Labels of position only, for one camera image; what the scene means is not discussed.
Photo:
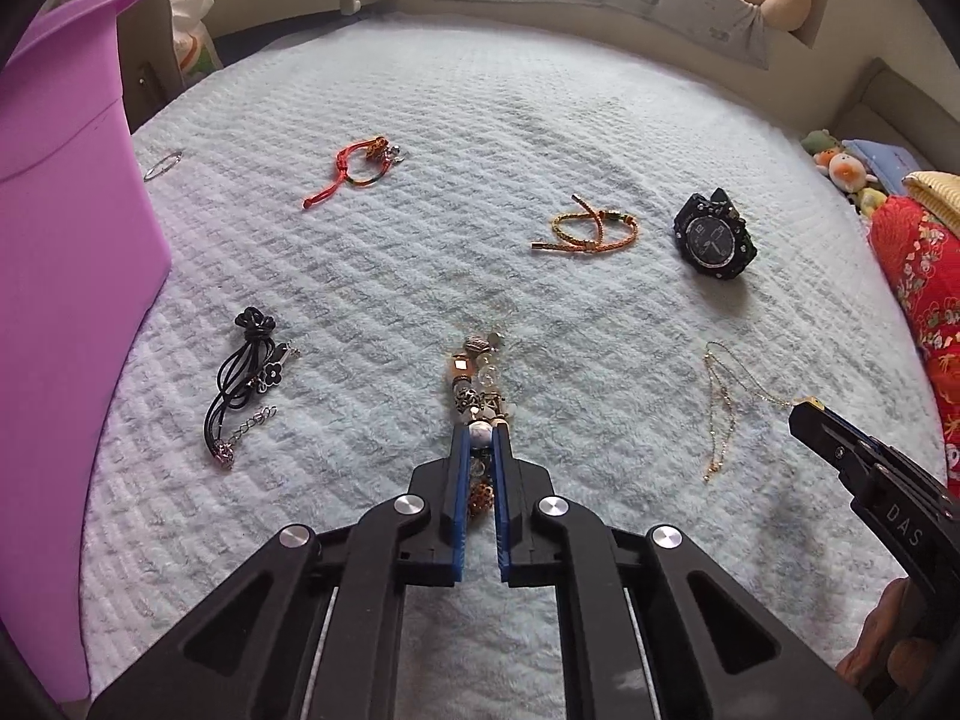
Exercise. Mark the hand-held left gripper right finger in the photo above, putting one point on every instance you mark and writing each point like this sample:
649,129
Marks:
501,495

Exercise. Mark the red floral quilt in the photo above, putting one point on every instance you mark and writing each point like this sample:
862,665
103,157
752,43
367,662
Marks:
922,277

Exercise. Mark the black wrist watch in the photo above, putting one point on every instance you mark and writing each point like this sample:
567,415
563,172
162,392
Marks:
709,240

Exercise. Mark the yellow knitted blanket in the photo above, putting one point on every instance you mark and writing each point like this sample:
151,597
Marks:
937,191

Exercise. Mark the person's right hand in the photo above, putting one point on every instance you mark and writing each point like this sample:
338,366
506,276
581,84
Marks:
874,637

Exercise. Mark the blue pillow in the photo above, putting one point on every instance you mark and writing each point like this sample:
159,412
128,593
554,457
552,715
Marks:
892,161

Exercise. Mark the grey-brown chair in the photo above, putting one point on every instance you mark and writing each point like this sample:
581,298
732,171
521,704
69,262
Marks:
154,52

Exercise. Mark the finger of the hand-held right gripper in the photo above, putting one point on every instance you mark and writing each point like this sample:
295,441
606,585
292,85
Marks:
847,429
825,439

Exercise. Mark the purple plastic bin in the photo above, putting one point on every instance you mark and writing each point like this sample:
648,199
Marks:
60,315

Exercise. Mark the grey padded headboard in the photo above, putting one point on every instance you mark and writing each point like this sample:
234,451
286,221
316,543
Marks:
877,101

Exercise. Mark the white quilted bed blanket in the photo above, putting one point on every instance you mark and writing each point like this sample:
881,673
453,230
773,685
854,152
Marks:
450,165

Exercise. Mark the white and orange plush toy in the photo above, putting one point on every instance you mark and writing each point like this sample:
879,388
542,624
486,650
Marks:
844,169

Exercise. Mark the white plastic bag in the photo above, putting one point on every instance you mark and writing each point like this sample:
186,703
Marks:
191,37

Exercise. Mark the yellow-green plush toy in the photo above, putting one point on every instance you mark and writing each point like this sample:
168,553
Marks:
870,201

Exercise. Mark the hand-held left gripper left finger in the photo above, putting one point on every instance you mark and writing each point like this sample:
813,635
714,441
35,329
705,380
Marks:
457,495

